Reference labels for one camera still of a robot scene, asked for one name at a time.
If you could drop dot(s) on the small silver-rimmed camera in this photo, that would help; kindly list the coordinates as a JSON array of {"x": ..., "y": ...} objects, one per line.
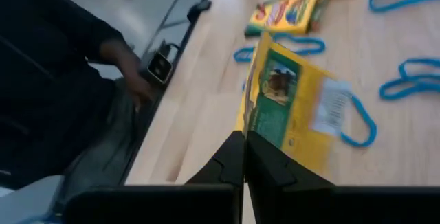
[{"x": 159, "y": 66}]

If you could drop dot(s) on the yellow crayon box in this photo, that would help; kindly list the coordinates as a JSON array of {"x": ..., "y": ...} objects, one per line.
[
  {"x": 295, "y": 114},
  {"x": 282, "y": 14}
]

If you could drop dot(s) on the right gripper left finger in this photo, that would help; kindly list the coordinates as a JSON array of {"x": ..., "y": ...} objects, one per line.
[{"x": 206, "y": 203}]

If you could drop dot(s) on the person's hand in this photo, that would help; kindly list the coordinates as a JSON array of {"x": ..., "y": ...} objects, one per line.
[{"x": 130, "y": 76}]

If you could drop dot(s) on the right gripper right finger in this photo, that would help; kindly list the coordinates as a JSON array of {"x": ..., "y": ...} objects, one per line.
[{"x": 309, "y": 203}]

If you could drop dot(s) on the black frame clamp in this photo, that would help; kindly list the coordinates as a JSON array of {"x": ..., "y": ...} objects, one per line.
[{"x": 198, "y": 11}]

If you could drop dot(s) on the person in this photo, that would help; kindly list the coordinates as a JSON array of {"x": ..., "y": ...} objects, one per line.
[{"x": 41, "y": 79}]

